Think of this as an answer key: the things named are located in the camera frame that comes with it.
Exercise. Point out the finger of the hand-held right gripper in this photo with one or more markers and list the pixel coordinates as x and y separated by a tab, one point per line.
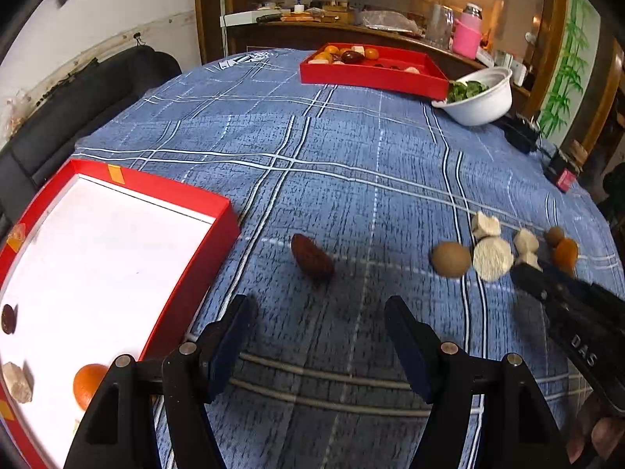
537	283

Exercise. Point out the small brown longan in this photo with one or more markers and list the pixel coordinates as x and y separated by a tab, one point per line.
554	235

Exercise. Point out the blue plaid tablecloth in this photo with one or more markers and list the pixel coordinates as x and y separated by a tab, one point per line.
366	156

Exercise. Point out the glass jar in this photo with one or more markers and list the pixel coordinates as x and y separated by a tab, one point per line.
439	27

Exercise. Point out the white yam piece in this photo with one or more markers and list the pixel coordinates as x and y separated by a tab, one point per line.
412	70
359	49
318	62

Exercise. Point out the pink bottle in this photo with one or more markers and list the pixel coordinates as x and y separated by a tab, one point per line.
466	36

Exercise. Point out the beige yam chunk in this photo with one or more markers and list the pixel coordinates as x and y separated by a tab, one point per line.
17	381

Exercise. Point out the black power adapter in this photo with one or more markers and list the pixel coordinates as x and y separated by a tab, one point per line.
520	134

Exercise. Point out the brown kiwi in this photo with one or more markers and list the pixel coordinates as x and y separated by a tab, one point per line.
450	259

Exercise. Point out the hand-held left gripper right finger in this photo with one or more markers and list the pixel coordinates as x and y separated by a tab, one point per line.
407	347

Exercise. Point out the dark plum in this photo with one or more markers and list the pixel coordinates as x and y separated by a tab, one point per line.
350	56

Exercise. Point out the small orange kumquat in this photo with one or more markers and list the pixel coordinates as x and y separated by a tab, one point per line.
565	253

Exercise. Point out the small yam piece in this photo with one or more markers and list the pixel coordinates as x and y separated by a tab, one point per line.
530	259
486	224
526	241

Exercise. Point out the reddish brown date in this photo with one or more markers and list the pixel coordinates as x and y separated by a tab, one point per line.
312	256

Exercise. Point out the person's right hand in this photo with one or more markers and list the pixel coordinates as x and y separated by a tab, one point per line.
603	437

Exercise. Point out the large red tray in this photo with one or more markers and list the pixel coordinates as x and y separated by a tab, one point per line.
107	264

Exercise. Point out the green leafy vegetables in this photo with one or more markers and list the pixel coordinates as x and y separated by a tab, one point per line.
466	90

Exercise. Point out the dark date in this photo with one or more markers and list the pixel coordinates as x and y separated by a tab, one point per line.
9	317

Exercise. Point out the wooden sideboard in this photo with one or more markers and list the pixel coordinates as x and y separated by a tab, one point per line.
293	36

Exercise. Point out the white bowl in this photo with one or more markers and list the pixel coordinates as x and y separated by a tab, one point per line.
483	107

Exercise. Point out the black sofa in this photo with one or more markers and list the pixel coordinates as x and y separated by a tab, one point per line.
97	102

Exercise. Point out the small black red box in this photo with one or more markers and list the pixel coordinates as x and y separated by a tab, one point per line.
561	173

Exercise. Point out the small red tray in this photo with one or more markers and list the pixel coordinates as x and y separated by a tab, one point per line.
371	83

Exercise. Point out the white flat box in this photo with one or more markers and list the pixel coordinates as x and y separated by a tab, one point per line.
239	18

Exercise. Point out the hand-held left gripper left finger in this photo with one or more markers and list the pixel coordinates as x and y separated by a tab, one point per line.
232	342

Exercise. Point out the bamboo painted panel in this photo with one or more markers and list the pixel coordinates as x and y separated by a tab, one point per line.
573	58

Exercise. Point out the large round yam slice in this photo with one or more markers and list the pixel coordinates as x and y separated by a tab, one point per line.
493	260

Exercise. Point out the clear plastic bag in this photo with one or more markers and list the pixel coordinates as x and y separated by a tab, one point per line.
385	20

